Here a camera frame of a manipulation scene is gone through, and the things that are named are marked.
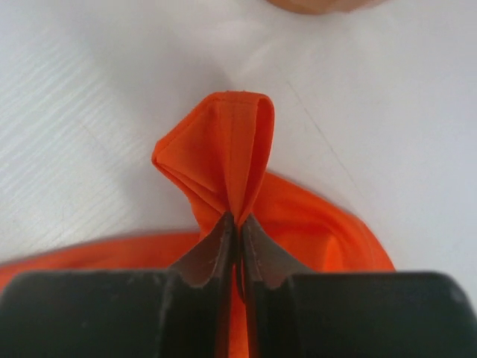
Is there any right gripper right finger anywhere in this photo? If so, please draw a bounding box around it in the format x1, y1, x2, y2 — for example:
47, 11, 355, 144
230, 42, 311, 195
241, 217, 476, 357

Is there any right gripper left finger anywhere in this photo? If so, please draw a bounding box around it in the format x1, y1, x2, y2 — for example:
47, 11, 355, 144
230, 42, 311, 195
1, 214, 235, 357

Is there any orange t shirt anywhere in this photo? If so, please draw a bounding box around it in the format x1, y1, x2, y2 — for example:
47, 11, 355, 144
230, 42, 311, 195
1, 92, 393, 357

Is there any folded beige t shirt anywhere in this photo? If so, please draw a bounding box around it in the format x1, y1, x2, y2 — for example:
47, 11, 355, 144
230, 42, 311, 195
266, 0, 364, 16

